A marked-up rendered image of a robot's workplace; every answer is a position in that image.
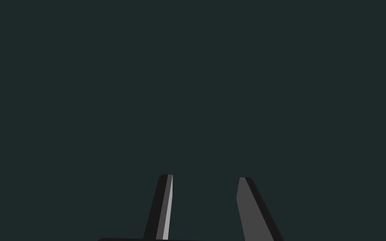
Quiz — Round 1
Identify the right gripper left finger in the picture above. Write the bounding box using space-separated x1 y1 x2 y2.
142 174 174 241

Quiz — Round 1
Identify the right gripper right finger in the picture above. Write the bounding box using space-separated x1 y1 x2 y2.
236 177 285 241

